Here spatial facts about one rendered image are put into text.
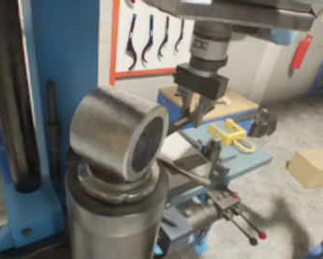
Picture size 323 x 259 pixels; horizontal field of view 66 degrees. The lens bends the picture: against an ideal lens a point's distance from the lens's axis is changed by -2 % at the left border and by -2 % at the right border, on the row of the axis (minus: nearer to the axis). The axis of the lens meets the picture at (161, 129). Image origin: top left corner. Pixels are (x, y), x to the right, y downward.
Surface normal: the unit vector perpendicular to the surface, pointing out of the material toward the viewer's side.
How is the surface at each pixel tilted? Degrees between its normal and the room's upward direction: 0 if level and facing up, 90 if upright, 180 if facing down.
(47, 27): 90
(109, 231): 90
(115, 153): 76
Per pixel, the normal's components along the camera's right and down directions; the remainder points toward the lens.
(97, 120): -0.30, -0.17
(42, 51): 0.55, 0.51
